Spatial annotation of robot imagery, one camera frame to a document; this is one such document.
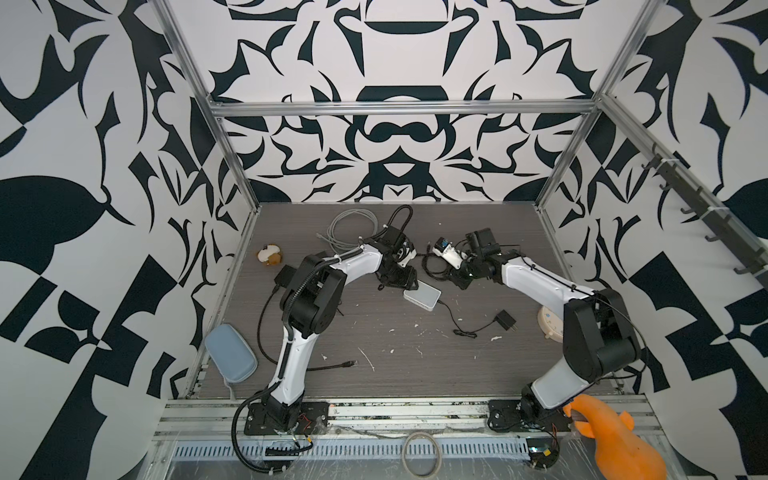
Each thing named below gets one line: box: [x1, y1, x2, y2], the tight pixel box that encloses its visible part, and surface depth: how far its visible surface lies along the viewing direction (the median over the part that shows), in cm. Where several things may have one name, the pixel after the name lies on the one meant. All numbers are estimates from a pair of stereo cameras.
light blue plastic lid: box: [204, 324, 258, 383], surface depth 83 cm
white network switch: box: [403, 280, 442, 312], surface depth 96 cm
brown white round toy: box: [256, 243, 282, 266], surface depth 104 cm
